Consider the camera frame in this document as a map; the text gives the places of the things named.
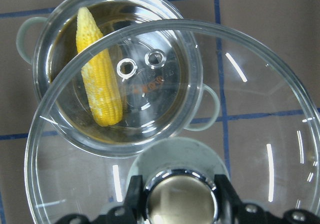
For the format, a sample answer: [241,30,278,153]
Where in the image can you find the glass pot lid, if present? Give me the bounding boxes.
[25,20,320,223]

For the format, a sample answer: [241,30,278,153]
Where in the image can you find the yellow corn cob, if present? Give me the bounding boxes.
[75,7,123,126]

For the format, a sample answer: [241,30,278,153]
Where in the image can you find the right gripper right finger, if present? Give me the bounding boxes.
[214,174,247,223]

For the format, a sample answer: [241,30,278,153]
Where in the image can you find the pale green steel pot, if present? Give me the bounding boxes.
[16,0,220,156]

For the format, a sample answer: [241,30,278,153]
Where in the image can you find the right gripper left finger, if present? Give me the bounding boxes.
[124,175,147,223]

